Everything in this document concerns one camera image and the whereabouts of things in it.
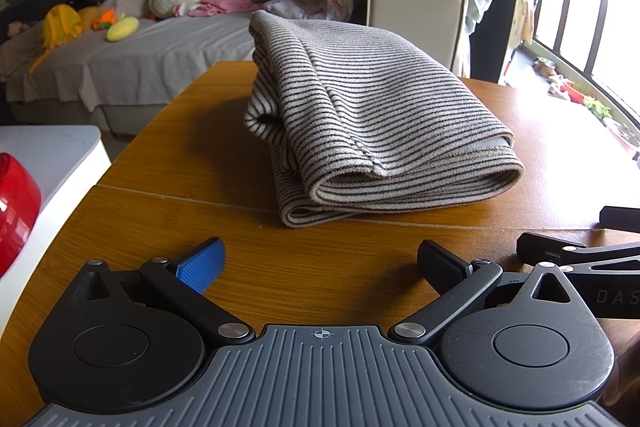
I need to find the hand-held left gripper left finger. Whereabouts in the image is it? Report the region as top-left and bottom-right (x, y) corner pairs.
(75, 237), (256, 347)

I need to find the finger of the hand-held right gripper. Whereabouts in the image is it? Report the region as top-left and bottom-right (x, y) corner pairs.
(600, 206), (640, 233)
(516, 233), (640, 268)

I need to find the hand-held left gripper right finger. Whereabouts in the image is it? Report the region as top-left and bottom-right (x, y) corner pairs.
(392, 239), (581, 348)

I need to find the grey striped sweater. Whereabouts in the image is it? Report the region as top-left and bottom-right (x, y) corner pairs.
(243, 11), (525, 228)

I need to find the pink bowl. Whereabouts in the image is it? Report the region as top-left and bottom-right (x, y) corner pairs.
(602, 117), (640, 145)

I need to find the green seedling tray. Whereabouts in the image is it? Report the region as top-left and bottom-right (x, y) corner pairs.
(582, 97), (613, 120)

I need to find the white side table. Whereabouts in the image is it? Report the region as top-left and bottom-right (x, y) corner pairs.
(0, 125), (112, 343)

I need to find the red glossy object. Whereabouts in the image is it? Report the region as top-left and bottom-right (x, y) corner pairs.
(0, 153), (42, 278)

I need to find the sofa with grey sheet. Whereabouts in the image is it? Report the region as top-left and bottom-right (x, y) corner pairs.
(0, 0), (281, 132)

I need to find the cream hanging cloth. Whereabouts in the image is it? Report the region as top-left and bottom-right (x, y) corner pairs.
(515, 0), (536, 45)

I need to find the yellow-green plush toy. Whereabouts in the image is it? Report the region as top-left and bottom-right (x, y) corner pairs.
(106, 17), (140, 42)

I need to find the pink cloth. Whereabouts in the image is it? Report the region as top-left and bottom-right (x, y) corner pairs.
(172, 0), (261, 18)

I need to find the yellow plush toy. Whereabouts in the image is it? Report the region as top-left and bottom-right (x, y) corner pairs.
(27, 4), (83, 72)

